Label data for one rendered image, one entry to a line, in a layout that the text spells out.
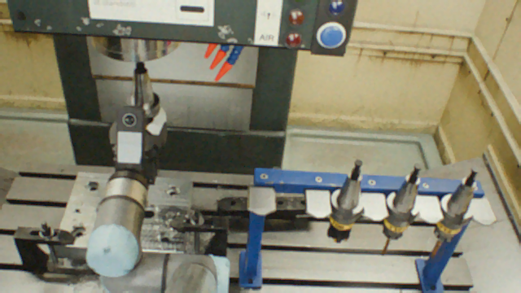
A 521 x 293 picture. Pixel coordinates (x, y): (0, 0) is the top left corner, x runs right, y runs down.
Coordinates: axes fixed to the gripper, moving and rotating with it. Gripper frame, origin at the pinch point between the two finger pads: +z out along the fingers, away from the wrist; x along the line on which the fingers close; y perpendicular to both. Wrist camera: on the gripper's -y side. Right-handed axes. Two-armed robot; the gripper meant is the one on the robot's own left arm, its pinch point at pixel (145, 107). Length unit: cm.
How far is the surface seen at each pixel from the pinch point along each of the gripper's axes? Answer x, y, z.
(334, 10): 29, -36, -22
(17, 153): -62, 73, 58
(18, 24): -11.1, -30.3, -21.4
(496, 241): 94, 48, 9
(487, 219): 68, 9, -16
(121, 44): -1.0, -20.1, -8.9
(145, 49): 2.6, -19.2, -8.5
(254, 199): 22.3, 9.0, -14.4
